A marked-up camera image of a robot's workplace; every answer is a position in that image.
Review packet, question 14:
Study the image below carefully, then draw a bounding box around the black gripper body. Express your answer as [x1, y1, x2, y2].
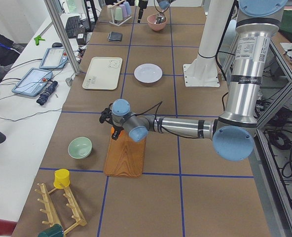
[112, 125, 123, 137]
[138, 0, 148, 10]

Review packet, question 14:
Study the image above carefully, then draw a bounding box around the white plate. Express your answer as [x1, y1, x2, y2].
[134, 63, 163, 83]

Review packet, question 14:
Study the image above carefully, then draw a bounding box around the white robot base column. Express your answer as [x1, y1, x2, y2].
[183, 0, 234, 87]

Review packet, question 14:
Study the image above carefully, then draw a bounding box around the cream bear tray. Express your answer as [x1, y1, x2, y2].
[82, 57, 123, 90]

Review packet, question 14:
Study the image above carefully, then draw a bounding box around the pink bowl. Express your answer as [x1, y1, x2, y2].
[146, 14, 167, 32]

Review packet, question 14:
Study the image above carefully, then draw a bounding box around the metal scoop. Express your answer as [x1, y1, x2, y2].
[155, 12, 166, 24]

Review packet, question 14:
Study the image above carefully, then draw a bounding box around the green cup on rack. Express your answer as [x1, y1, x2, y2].
[114, 7, 123, 22]

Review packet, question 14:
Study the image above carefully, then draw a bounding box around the wooden cutting board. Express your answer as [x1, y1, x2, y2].
[103, 130, 146, 178]

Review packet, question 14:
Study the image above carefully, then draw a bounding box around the green bowl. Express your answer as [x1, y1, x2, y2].
[68, 137, 92, 159]

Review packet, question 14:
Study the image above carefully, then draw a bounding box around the grey folded cloth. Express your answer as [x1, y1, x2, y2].
[108, 32, 123, 42]

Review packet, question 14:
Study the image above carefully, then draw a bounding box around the yellow cup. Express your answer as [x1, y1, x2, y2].
[53, 169, 70, 189]

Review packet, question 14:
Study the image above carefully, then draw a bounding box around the small black box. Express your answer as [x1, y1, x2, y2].
[76, 33, 87, 45]

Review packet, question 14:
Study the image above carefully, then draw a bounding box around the small metal cylinder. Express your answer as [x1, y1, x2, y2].
[65, 78, 73, 86]

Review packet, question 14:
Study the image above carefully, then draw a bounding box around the black keyboard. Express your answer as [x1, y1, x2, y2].
[65, 16, 80, 39]

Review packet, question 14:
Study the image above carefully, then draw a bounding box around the folded dark blue umbrella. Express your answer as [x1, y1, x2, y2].
[36, 81, 58, 106]

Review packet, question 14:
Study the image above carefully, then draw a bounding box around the black computer mouse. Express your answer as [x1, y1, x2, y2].
[52, 42, 63, 48]

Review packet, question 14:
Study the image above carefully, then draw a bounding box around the far blue teach pendant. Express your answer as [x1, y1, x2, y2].
[39, 47, 68, 70]

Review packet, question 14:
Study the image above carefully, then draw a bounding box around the blue teach pendant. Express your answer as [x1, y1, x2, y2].
[39, 47, 68, 70]
[12, 68, 53, 97]

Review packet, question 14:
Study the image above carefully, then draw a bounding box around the near blue teach pendant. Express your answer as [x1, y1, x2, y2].
[12, 68, 53, 97]

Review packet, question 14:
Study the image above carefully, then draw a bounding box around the wooden cup rack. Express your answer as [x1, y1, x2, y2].
[35, 183, 87, 237]

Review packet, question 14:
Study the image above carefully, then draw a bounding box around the green plastic toy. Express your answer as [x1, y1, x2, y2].
[34, 35, 45, 46]

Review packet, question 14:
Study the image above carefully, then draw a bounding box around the dark green cup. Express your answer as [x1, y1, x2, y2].
[37, 224, 64, 237]

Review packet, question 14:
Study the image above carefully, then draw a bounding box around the red object at edge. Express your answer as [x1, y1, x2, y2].
[0, 219, 17, 237]

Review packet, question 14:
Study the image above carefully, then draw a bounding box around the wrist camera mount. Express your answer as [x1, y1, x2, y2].
[99, 103, 113, 125]

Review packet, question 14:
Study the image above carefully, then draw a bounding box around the white wire cup rack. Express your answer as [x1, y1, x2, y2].
[107, 0, 132, 26]

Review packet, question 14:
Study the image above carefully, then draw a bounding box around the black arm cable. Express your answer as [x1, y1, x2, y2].
[135, 100, 164, 117]

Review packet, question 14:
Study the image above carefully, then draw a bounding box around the aluminium frame post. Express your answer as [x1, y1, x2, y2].
[44, 0, 80, 76]

